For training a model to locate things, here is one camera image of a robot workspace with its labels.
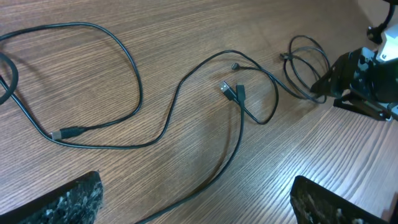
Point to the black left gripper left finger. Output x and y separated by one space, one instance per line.
77 201

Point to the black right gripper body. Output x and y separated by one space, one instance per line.
361 84

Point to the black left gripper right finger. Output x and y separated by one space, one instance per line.
313 204

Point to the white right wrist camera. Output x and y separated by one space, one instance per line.
387 51

